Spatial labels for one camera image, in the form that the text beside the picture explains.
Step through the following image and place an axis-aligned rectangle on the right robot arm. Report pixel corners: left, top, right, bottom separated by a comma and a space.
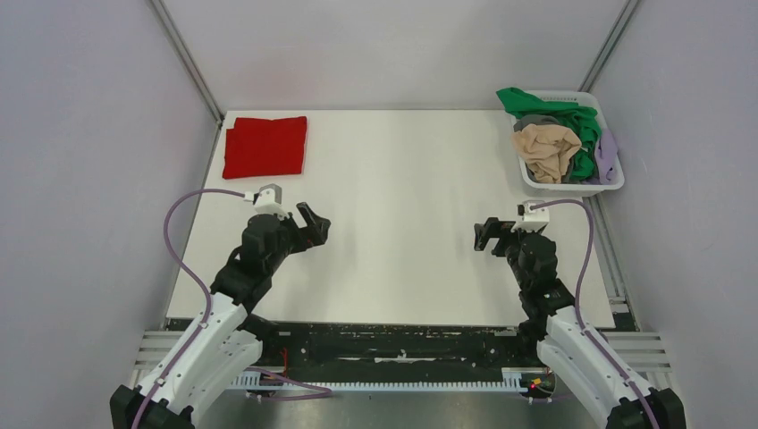
474, 217, 686, 428

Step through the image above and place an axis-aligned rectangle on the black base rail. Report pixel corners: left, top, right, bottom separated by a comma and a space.
165, 319, 637, 383

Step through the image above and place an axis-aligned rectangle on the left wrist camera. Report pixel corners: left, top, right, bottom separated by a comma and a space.
243, 183, 290, 220

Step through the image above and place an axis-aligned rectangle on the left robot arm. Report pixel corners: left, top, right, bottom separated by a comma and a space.
109, 202, 331, 428

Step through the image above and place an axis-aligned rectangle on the beige t shirt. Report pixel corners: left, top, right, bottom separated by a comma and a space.
510, 122, 584, 185

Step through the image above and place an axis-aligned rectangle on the lilac t shirt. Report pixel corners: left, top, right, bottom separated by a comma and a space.
583, 129, 619, 185

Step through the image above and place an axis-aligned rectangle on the folded red t shirt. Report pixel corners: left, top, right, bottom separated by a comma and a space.
222, 116, 307, 180

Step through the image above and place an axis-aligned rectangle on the white cable comb strip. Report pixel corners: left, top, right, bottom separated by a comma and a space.
228, 367, 551, 393

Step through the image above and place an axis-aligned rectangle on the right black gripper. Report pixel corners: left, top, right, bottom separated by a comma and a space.
474, 217, 543, 290

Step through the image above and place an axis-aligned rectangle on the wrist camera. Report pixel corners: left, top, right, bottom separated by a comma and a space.
243, 183, 290, 220
513, 200, 550, 233

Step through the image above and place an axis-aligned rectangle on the green t shirt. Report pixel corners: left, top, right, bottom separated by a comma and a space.
496, 87, 601, 181

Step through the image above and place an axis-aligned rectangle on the grey t shirt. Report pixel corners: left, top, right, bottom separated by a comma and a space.
512, 114, 575, 185

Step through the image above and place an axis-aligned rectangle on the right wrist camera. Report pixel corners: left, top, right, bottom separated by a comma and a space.
513, 200, 550, 233

